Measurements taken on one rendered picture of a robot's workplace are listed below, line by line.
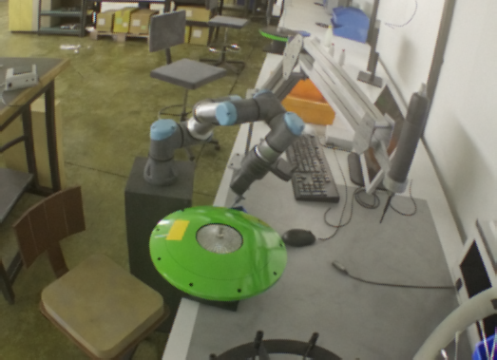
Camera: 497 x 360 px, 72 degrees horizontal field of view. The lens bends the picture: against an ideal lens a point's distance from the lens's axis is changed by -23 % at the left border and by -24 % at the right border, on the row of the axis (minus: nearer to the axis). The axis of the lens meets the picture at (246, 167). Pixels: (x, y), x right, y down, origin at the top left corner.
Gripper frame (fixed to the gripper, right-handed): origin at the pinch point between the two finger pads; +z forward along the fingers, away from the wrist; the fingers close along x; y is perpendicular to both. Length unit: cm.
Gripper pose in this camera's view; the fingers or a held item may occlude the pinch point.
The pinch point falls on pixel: (232, 203)
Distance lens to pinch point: 128.1
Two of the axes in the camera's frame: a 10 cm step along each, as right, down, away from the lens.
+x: -2.3, 4.8, -8.5
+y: -7.9, -6.0, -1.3
